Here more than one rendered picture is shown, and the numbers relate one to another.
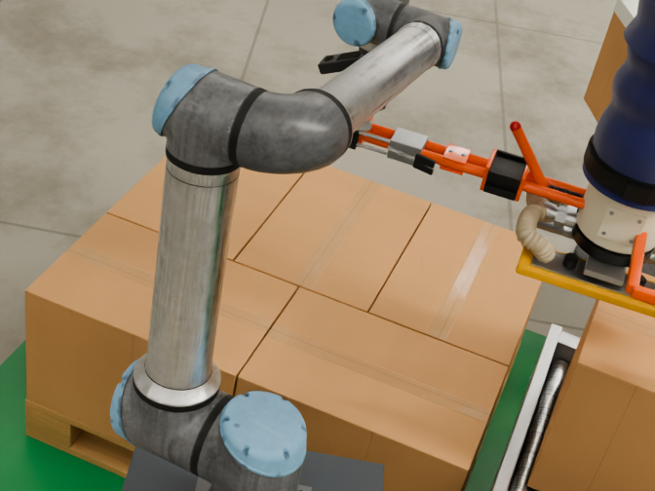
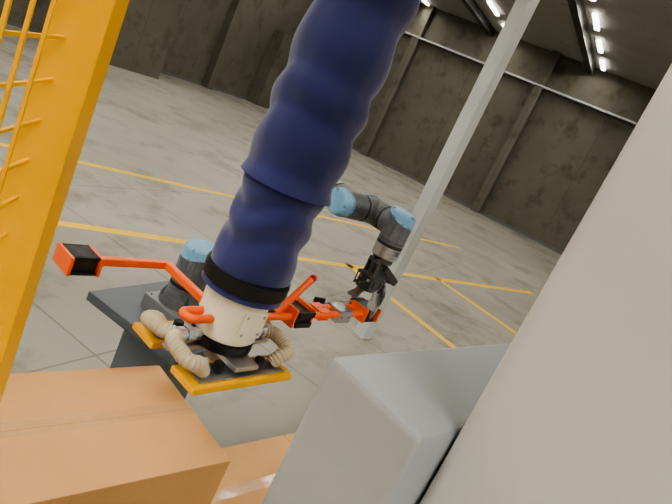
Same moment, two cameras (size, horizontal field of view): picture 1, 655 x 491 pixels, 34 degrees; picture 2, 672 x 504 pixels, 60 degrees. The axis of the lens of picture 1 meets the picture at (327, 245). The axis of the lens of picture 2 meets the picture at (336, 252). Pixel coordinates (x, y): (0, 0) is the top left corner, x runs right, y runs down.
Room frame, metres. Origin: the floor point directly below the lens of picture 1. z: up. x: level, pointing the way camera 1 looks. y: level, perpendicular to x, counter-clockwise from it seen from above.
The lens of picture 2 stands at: (2.63, -1.79, 1.86)
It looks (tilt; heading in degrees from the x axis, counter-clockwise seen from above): 15 degrees down; 114
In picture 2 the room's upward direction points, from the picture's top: 25 degrees clockwise
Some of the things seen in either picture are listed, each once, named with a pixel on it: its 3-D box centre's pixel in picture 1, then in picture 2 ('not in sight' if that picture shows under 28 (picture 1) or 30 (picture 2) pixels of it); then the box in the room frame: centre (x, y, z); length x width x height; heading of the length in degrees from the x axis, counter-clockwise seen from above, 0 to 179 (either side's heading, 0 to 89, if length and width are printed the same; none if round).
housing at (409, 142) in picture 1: (407, 146); (338, 312); (1.98, -0.12, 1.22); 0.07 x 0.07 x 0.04; 78
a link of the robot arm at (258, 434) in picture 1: (255, 452); (198, 263); (1.26, 0.05, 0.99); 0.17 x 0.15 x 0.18; 71
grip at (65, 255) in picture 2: not in sight; (78, 259); (1.57, -0.82, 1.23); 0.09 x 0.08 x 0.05; 168
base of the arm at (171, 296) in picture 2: not in sight; (184, 292); (1.26, 0.04, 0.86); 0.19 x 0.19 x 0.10
